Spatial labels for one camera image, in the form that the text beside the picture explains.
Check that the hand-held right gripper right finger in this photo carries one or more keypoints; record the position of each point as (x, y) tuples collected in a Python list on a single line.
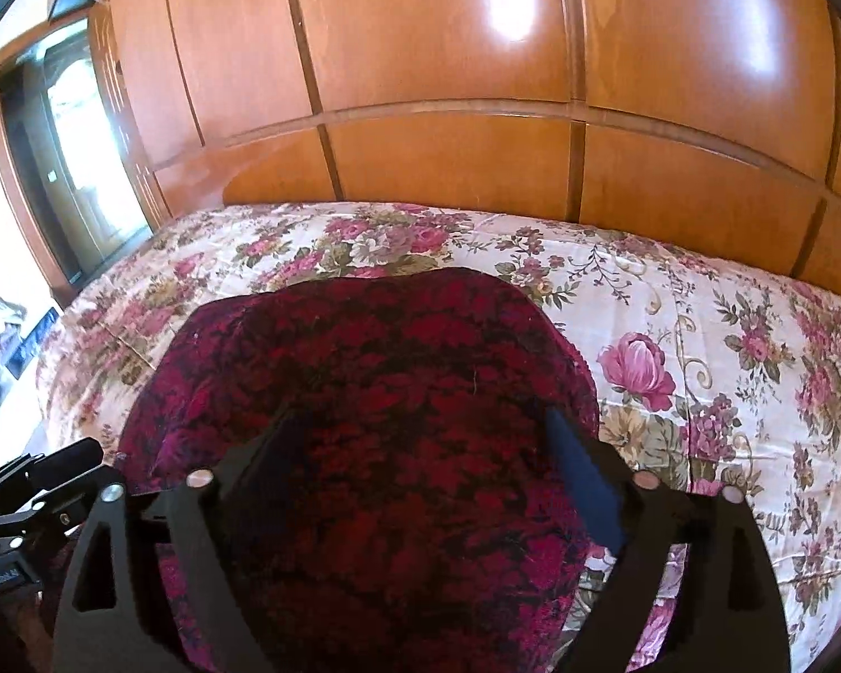
[(590, 487)]

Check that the floral bedspread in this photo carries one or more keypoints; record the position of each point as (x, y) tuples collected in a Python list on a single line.
[(673, 308)]

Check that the wooden panelled wardrobe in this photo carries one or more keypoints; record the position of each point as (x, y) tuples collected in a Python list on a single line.
[(427, 70)]

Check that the wooden framed mirror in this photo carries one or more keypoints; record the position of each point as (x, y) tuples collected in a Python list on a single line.
[(70, 154)]

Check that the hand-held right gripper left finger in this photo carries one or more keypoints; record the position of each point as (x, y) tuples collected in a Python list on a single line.
[(277, 452)]

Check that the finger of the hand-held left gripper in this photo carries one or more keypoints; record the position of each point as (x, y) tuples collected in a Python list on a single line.
[(3, 484), (66, 459)]

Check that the dark red floral garment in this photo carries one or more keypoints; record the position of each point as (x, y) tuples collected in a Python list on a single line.
[(406, 364)]

